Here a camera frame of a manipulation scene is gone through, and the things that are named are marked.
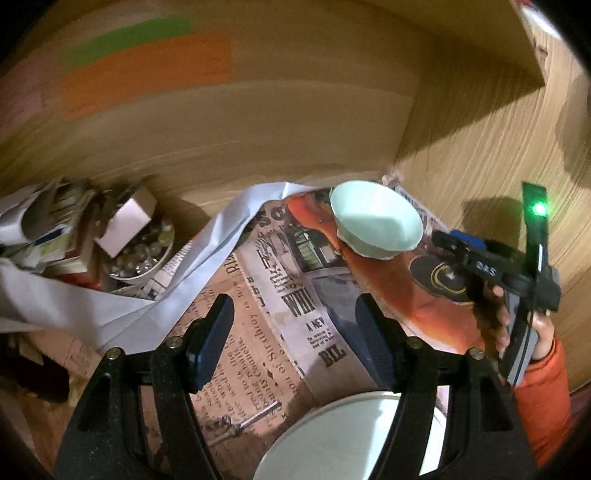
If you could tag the bowl of small trinkets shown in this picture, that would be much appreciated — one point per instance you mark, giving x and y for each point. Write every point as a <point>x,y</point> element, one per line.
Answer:
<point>138,258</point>

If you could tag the person's right forearm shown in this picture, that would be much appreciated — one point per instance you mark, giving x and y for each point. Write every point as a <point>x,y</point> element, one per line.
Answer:
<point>545,406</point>

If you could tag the small white cardboard box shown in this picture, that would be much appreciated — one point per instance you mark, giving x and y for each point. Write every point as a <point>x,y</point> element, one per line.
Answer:
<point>122,226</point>

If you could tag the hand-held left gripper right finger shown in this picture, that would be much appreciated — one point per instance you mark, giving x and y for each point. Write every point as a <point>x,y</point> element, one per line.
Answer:
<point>376,346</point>

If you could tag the mint green plate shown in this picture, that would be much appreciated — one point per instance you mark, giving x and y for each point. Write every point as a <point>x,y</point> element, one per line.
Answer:
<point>332,438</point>

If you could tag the newspaper print tablecloth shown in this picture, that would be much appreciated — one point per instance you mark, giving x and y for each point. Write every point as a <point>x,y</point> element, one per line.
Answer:
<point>277,323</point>

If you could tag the person's right hand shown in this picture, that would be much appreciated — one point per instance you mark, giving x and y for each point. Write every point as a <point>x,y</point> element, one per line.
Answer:
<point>501,323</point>

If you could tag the small mint green bowl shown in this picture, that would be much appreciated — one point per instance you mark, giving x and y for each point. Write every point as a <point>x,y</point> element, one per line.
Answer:
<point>374,217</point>

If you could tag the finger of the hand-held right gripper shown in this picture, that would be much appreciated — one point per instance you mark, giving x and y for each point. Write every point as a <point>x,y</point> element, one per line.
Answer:
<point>450,249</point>
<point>468,240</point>

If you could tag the stack of books and papers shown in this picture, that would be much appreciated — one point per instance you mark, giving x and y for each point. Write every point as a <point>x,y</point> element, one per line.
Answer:
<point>46,230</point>

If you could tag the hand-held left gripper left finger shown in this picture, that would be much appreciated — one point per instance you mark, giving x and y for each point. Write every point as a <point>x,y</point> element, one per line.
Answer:
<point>207,346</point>

